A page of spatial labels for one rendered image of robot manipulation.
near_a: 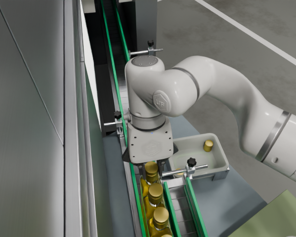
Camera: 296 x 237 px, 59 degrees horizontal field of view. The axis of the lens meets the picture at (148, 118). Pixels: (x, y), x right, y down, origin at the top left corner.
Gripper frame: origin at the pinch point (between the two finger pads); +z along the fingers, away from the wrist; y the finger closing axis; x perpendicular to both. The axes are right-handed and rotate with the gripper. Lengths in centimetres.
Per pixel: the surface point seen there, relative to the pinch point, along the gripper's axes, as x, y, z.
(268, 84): 149, 139, 80
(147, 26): 93, 18, -5
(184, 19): 268, 94, 48
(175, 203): 6.9, 8.4, 26.4
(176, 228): -4.9, 5.3, 20.7
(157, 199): -7.2, -0.2, 2.8
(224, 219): 5.6, 26.9, 40.2
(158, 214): -11.6, -1.0, 2.1
